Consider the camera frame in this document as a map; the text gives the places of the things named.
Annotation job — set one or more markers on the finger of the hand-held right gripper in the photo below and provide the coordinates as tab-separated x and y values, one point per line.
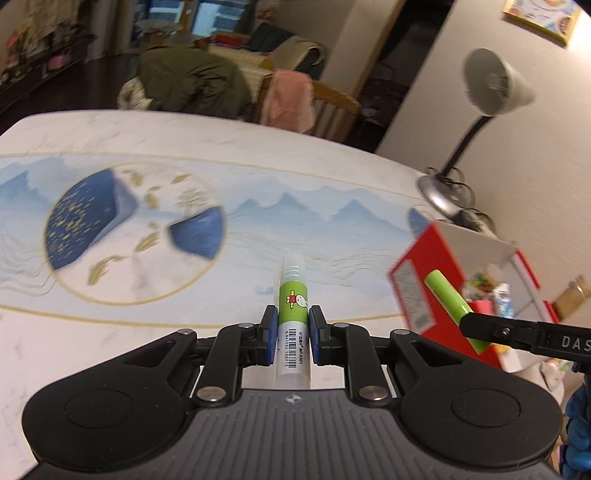
482	328

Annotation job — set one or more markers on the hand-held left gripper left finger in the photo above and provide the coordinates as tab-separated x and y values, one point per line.
268	337

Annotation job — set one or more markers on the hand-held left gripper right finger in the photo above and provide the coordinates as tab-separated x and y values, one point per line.
318	337

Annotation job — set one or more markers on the green label glue stick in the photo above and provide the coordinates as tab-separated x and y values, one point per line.
293	295

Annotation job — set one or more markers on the green highlighter pen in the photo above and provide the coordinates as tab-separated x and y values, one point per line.
443	290

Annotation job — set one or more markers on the red cardboard box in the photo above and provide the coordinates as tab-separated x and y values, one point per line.
434	258

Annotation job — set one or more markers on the person's right hand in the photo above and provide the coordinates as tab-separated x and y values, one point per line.
579	424

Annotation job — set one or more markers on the crumpled white wrapper packet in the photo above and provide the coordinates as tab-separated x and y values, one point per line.
554	376

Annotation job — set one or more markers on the wooden dining chair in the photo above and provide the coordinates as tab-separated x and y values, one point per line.
334	108

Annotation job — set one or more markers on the pink cloth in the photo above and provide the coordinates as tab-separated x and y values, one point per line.
288	99

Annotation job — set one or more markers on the silver desk lamp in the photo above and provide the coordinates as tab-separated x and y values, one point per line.
494	83

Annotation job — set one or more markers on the olive green jacket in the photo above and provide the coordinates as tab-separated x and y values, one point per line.
194	83

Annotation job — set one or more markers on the floral patterned cloth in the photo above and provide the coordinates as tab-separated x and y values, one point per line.
134	94

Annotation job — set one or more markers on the sofa with cushions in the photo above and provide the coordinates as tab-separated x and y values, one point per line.
249	55

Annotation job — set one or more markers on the beige blanket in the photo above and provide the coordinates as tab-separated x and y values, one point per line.
295	53

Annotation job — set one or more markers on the glass balcony door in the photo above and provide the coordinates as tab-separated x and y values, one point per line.
207	18

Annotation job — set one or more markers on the dark tv cabinet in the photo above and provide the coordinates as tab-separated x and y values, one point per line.
41	69

